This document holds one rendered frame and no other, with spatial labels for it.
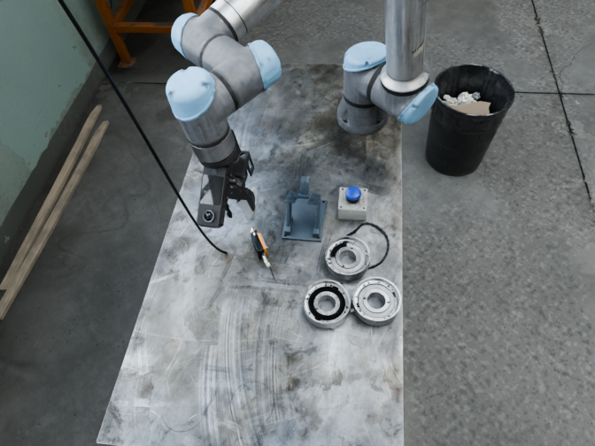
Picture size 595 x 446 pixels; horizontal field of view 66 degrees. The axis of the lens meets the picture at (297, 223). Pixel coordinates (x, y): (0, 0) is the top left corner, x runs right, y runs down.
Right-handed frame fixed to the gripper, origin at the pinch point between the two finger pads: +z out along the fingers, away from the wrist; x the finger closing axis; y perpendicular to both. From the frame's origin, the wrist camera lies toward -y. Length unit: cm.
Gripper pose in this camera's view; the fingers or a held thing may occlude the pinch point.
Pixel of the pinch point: (239, 218)
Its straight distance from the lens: 97.9
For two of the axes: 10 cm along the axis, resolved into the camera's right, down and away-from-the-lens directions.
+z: 1.3, 5.3, 8.4
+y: 2.0, -8.4, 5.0
